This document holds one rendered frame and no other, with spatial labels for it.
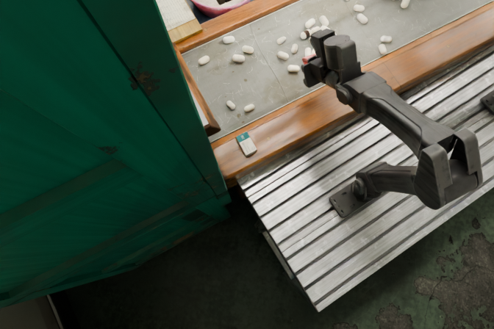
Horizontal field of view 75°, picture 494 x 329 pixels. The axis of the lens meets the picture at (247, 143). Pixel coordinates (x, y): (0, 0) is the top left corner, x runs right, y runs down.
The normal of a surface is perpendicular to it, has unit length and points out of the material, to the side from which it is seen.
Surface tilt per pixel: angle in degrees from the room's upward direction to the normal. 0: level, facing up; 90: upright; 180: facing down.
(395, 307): 0
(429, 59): 0
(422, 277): 0
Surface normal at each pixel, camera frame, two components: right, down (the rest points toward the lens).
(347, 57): 0.34, 0.47
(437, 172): 0.26, 0.26
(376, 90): -0.22, -0.67
